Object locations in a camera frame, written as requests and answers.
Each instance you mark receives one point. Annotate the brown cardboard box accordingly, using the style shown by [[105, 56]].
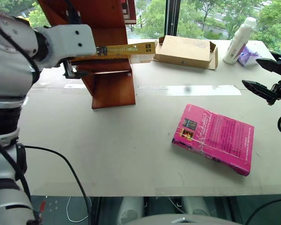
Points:
[[185, 52]]

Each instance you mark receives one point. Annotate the grey rounded robot leg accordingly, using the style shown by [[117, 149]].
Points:
[[131, 209], [196, 207]]

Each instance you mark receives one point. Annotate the wooden bookshelf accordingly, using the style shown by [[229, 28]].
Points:
[[110, 89]]

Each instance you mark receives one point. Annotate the purple tissue pack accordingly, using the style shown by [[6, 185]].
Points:
[[248, 56]]

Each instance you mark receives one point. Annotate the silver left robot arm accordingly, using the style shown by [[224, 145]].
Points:
[[7, 70]]

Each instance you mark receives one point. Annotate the pink book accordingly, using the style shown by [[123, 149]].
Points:
[[215, 138]]

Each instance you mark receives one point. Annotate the white plastic bottle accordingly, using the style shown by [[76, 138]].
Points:
[[238, 42]]

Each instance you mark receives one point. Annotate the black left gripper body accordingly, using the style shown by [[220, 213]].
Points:
[[69, 68]]

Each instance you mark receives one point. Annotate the grey robot waist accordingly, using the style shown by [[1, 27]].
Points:
[[178, 220]]

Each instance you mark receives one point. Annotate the black window frame post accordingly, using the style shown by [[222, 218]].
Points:
[[172, 16]]

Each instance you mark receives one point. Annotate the yellow book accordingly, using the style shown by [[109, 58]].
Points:
[[128, 52]]

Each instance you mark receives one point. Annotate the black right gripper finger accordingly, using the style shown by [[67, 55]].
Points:
[[270, 65], [257, 89]]

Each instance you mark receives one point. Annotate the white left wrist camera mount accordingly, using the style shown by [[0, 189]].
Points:
[[68, 41]]

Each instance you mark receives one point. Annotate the red white checkered book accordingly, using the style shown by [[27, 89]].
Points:
[[129, 10]]

